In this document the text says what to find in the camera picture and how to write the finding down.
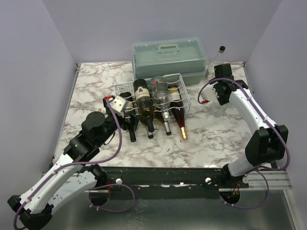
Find dark bottle lower middle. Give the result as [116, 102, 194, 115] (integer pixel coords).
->
[146, 126, 154, 139]

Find red wine bottle gold cap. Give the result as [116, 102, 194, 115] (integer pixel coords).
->
[168, 84, 188, 140]

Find dark wine bottle lower left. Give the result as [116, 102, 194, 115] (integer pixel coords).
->
[120, 92, 137, 142]

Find clear bottle silver cap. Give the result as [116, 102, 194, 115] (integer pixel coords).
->
[209, 102, 229, 117]

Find white wire wine rack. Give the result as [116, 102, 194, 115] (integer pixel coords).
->
[112, 73, 191, 131]

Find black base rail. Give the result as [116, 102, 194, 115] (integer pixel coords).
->
[79, 165, 288, 201]

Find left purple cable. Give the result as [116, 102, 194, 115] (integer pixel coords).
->
[13, 99, 136, 230]

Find dark wine bottle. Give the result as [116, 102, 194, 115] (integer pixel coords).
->
[133, 79, 154, 132]
[120, 92, 137, 142]

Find clear bottle cream label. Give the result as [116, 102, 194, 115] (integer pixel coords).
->
[205, 46, 225, 80]

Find green plastic toolbox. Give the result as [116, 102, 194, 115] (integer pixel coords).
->
[132, 37, 208, 85]

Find dark wine bottle upper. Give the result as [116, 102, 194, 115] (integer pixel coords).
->
[133, 79, 154, 132]

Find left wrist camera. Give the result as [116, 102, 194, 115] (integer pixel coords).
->
[107, 96, 129, 116]

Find clear bottle dark label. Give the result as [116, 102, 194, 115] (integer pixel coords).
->
[149, 76, 171, 121]

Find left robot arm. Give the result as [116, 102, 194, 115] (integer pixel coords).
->
[8, 95, 133, 230]

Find dark bottle silver neck lower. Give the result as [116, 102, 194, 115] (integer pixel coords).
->
[155, 112, 172, 136]

